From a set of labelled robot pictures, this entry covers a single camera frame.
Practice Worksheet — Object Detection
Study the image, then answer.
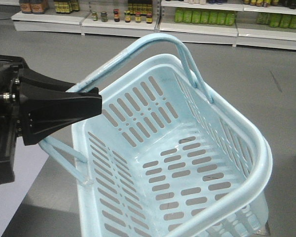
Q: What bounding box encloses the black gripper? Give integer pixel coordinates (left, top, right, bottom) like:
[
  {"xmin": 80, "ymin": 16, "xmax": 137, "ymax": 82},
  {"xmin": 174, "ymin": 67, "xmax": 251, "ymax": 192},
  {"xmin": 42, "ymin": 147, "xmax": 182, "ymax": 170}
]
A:
[{"xmin": 0, "ymin": 55, "xmax": 102, "ymax": 185}]

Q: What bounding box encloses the light blue plastic basket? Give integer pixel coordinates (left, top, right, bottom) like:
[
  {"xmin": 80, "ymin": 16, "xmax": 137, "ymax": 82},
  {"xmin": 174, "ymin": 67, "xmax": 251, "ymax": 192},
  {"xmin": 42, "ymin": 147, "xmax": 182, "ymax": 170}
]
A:
[{"xmin": 40, "ymin": 33, "xmax": 272, "ymax": 237}]

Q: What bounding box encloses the white chest freezer black lid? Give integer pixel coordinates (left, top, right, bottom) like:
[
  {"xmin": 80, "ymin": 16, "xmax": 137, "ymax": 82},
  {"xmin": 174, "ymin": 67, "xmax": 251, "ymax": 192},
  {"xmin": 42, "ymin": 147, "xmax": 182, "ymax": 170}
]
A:
[{"xmin": 0, "ymin": 138, "xmax": 48, "ymax": 236}]

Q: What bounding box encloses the white store shelf unit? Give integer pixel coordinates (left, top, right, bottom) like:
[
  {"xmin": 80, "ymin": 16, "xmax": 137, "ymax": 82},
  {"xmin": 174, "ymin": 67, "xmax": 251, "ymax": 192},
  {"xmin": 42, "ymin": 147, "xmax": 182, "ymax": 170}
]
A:
[{"xmin": 11, "ymin": 0, "xmax": 296, "ymax": 50}]

